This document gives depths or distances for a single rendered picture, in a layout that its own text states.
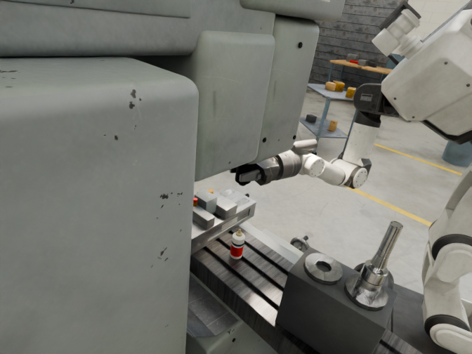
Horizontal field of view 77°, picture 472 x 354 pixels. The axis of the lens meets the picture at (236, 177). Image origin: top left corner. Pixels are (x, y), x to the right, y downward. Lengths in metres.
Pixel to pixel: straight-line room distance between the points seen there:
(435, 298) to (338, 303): 0.70
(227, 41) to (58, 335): 0.44
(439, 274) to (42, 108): 1.19
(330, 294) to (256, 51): 0.52
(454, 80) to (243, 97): 0.59
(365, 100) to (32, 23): 0.98
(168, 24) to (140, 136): 0.19
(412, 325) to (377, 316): 0.85
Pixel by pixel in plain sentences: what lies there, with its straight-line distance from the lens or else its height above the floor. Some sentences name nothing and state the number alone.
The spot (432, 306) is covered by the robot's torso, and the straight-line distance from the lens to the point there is 1.41.
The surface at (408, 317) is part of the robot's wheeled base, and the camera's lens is 1.59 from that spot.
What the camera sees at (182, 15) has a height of 1.61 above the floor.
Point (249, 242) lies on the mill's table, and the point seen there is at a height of 0.93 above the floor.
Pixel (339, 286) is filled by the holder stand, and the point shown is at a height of 1.11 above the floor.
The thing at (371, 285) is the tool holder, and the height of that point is 1.16.
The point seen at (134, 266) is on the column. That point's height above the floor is 1.35.
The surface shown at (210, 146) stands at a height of 1.41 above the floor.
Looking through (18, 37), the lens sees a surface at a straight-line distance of 0.37.
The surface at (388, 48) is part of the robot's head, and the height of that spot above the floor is 1.58.
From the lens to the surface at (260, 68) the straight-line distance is 0.57.
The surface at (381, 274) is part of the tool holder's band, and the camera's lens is 0.70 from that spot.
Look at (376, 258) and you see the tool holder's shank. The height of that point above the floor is 1.22.
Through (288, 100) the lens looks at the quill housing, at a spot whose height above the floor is 1.46.
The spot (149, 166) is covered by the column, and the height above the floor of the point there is 1.48.
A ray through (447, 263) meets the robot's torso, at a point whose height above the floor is 0.99.
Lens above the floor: 1.62
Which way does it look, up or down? 29 degrees down
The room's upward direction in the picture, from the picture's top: 7 degrees clockwise
